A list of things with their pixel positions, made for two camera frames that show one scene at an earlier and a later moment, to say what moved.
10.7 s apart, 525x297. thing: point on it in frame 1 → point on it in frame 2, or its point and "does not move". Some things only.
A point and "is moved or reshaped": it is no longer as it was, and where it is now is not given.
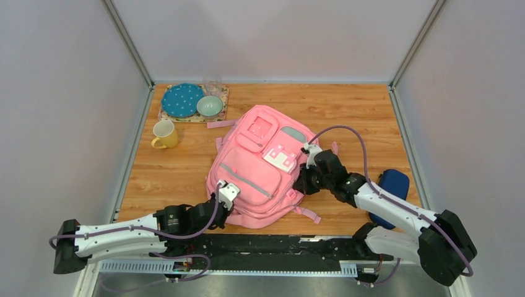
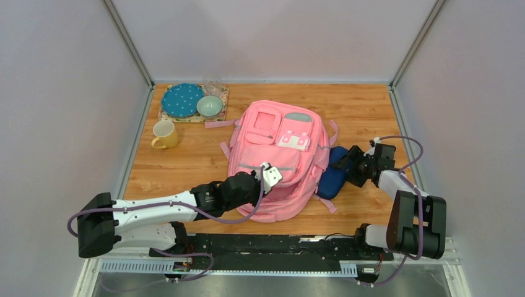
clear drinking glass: [213, 85] does not move
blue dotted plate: [180, 100] does not move
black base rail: [270, 252] does not move
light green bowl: [209, 106] does not move
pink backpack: [255, 161] is moved or reshaped
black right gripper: [301, 184] → [355, 154]
